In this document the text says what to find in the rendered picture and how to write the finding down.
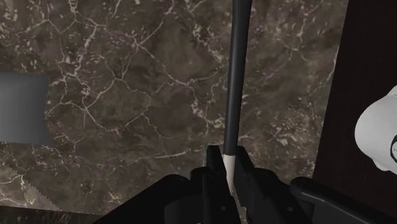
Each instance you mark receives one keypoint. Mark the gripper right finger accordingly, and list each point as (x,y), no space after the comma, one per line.
(266,195)

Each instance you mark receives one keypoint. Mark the dark grey pen white tip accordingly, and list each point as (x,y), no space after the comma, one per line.
(235,77)

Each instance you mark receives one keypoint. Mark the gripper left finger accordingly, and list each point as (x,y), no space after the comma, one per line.
(204,192)

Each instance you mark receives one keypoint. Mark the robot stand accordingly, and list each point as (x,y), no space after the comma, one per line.
(363,56)

